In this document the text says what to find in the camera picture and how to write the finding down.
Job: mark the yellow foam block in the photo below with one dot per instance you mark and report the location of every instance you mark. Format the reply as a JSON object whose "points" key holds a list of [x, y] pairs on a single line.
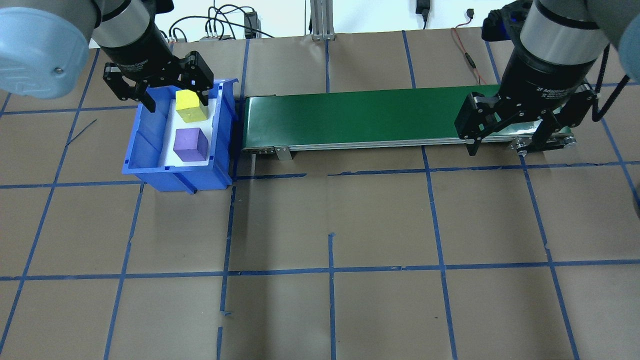
{"points": [[190, 107]]}

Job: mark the purple foam block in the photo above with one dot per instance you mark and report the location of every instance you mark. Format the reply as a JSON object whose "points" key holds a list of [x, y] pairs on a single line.
{"points": [[190, 145]]}

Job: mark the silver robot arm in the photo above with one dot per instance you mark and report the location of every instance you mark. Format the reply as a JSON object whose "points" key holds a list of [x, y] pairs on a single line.
{"points": [[35, 50], [555, 20]]}

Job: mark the grey power strip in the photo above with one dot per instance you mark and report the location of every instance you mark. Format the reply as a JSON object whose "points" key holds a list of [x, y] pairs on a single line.
{"points": [[225, 38]]}

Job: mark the thin black stick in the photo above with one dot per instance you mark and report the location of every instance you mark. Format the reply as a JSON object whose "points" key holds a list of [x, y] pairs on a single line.
{"points": [[80, 133]]}

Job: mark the black power adapter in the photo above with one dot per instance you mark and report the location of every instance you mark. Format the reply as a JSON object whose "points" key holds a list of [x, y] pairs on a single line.
{"points": [[251, 25], [423, 7]]}

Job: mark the white foam bin liner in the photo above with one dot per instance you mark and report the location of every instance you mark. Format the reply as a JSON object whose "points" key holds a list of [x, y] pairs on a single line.
{"points": [[167, 145]]}

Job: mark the blue plastic storage bin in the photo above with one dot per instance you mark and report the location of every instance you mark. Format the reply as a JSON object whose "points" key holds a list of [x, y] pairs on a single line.
{"points": [[170, 181]]}

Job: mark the green belt conveyor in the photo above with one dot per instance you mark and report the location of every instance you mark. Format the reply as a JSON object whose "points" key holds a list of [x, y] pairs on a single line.
{"points": [[350, 120]]}

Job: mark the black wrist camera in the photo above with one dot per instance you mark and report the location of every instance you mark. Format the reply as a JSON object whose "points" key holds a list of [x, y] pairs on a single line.
{"points": [[502, 22], [160, 5]]}

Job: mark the aluminium profile post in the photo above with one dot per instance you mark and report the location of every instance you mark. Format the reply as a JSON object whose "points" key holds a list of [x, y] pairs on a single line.
{"points": [[322, 20]]}

